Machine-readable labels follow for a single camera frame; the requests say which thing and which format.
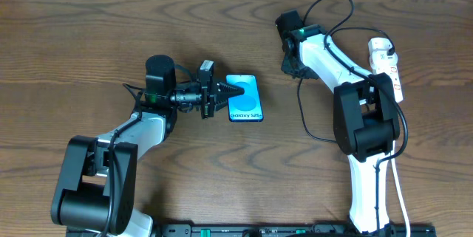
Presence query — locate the black USB charging cable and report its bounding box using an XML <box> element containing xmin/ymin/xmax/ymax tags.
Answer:
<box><xmin>296</xmin><ymin>27</ymin><xmax>395</xmax><ymax>144</ymax></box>

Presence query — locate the blue Galaxy smartphone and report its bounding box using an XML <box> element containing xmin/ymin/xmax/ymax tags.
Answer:
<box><xmin>226</xmin><ymin>75</ymin><xmax>264</xmax><ymax>123</ymax></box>

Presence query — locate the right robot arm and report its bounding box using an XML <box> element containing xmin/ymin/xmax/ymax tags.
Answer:
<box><xmin>275</xmin><ymin>10</ymin><xmax>400</xmax><ymax>236</ymax></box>

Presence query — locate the white power strip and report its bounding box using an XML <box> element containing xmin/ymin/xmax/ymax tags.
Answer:
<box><xmin>372</xmin><ymin>65</ymin><xmax>404</xmax><ymax>103</ymax></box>

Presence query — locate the white USB charger adapter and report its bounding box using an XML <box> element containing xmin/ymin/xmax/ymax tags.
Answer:
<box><xmin>368</xmin><ymin>37</ymin><xmax>398</xmax><ymax>72</ymax></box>

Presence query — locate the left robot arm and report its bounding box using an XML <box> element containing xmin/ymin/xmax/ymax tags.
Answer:
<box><xmin>51</xmin><ymin>55</ymin><xmax>245</xmax><ymax>237</ymax></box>

